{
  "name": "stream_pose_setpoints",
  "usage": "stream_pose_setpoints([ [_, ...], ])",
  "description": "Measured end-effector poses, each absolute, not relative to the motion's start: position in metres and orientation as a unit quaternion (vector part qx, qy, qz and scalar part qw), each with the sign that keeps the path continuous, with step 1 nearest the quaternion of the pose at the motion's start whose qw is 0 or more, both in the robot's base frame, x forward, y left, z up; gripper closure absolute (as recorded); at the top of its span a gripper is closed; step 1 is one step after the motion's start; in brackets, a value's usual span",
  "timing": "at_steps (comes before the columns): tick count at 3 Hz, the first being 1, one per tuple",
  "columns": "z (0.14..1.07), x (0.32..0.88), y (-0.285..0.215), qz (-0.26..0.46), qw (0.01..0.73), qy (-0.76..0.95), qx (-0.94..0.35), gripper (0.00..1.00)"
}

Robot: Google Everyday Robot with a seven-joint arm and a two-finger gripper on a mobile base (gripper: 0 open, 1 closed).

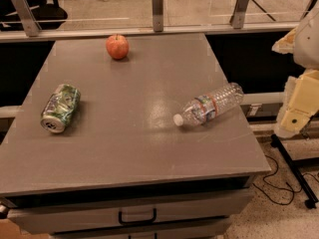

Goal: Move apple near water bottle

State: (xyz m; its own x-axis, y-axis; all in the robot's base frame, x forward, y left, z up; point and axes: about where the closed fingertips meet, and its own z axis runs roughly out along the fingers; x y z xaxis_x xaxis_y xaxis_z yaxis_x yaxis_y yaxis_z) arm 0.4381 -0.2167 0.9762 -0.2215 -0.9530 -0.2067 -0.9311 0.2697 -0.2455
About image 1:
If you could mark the clear plastic water bottle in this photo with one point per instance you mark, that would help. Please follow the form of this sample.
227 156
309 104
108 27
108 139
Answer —
207 107

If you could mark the left metal railing bracket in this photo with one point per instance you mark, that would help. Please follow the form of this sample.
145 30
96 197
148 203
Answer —
30 26

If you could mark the right metal railing bracket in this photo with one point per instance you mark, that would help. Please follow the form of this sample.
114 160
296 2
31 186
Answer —
238 16

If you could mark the lower grey drawer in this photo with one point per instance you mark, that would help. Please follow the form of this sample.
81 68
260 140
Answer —
190 229

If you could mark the grey drawer with black handle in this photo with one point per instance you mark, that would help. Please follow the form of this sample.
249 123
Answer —
135 211

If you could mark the red apple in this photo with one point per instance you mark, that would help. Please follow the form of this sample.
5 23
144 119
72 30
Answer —
117 46

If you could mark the black stand leg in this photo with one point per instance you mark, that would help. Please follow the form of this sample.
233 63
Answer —
294 165

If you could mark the black office chair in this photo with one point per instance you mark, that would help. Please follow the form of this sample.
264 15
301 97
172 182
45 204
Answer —
48 14

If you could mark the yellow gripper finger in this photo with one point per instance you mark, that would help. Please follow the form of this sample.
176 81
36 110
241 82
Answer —
286 44
300 104

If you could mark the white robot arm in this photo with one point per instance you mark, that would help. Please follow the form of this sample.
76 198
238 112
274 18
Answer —
306 49

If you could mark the crushed green soda can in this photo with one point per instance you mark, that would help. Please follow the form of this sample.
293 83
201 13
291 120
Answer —
58 111

